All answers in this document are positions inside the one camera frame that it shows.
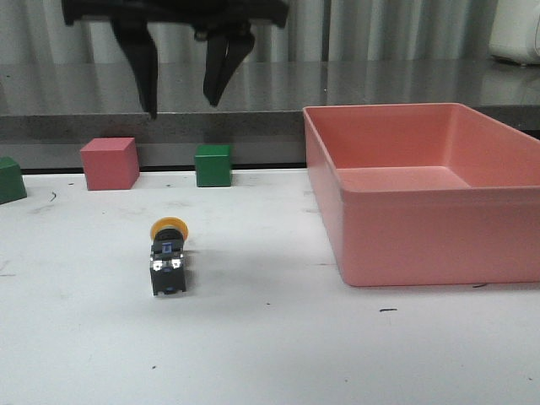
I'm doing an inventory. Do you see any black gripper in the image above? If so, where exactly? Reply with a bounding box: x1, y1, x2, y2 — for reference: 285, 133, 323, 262
61, 1, 289, 119

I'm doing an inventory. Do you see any yellow-capped push button switch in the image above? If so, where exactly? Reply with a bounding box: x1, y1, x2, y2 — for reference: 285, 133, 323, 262
149, 217, 189, 296

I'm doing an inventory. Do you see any green cube near bin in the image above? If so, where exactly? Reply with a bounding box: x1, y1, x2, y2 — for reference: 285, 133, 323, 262
195, 144, 232, 187

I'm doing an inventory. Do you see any pink cube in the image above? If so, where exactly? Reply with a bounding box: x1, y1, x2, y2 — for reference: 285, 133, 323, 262
80, 138, 140, 191

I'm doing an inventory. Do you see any dark grey stone counter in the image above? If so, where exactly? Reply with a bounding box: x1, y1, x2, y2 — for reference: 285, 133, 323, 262
1, 59, 539, 172

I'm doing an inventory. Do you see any grey curtain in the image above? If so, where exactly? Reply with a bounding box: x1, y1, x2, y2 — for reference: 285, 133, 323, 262
1, 1, 497, 64

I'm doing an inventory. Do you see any green block at left edge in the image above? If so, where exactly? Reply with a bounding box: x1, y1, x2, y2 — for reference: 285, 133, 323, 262
0, 156, 27, 204

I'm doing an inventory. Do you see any pink plastic bin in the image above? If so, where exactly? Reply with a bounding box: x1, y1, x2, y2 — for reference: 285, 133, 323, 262
304, 103, 539, 287

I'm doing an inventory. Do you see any white kitchen appliance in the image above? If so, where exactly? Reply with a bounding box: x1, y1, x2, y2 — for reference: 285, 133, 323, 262
489, 0, 539, 65

